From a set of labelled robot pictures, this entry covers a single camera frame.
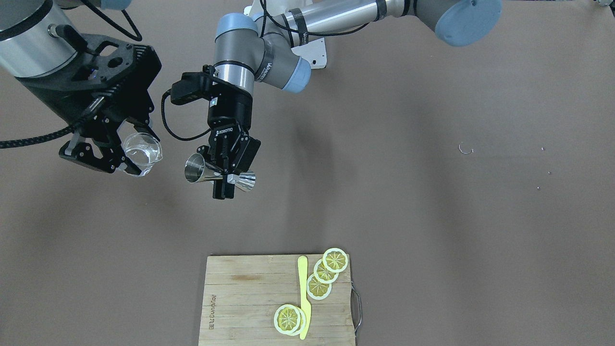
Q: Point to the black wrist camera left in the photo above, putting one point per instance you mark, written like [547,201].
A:
[192,86]

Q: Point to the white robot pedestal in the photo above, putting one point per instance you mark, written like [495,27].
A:
[313,52]

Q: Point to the lemon slice near knife tip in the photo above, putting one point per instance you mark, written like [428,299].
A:
[290,320]

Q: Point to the middle lemon slice in row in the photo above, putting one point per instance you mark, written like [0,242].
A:
[322,274]

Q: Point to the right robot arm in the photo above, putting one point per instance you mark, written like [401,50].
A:
[37,38]

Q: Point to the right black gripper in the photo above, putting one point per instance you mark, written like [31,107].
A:
[54,101]

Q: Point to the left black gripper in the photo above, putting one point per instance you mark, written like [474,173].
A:
[230,114]

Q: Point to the wooden cutting board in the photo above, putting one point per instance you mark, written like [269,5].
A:
[242,293]

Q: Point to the steel double jigger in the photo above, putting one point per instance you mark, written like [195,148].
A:
[196,171]

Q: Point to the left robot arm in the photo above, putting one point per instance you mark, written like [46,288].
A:
[259,49]

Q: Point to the small clear glass cup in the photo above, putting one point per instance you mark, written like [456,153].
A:
[144,150]

